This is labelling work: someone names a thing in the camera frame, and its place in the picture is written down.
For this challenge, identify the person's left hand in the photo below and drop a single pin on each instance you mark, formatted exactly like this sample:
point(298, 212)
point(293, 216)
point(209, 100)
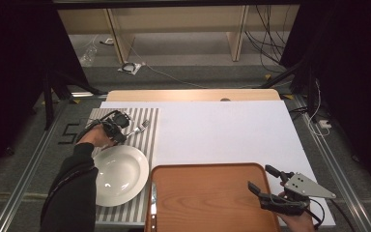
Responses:
point(95, 137)

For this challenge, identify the black curtain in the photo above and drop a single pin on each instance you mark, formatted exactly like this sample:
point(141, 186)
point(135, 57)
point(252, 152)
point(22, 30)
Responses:
point(13, 64)
point(357, 64)

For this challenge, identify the wooden tray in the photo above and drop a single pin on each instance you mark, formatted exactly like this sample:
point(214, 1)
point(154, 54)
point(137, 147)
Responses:
point(206, 199)

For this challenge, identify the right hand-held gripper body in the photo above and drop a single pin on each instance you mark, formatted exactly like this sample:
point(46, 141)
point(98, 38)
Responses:
point(302, 188)

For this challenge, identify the striped placemat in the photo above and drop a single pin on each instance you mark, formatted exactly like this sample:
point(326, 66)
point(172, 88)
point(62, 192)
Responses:
point(143, 151)

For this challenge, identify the wooden table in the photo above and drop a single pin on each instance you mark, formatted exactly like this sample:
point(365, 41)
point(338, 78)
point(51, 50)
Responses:
point(174, 95)

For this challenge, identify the black metal stand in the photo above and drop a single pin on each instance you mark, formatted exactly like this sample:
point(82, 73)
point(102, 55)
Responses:
point(310, 93)
point(48, 103)

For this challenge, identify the light wooden shelf unit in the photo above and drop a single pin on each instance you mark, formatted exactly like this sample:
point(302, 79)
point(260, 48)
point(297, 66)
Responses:
point(180, 19)

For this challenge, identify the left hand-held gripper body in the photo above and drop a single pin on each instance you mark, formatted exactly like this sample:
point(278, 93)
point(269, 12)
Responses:
point(117, 121)

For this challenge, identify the white board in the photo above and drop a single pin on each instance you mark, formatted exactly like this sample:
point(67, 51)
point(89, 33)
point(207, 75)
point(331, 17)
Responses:
point(222, 132)

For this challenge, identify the white plate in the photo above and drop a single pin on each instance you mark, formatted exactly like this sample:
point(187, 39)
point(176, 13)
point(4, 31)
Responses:
point(120, 175)

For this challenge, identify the aluminium floor rail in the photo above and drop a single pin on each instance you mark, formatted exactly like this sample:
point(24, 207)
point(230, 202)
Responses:
point(331, 167)
point(25, 167)

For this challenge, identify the white power strip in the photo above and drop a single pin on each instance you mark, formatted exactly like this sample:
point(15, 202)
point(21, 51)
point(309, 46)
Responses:
point(324, 124)

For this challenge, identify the person's right hand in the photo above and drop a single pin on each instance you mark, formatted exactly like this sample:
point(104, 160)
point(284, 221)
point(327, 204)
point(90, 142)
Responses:
point(298, 224)

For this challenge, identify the clear empty plastic bag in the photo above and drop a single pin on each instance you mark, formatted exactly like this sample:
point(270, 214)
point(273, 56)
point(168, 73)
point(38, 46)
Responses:
point(88, 56)

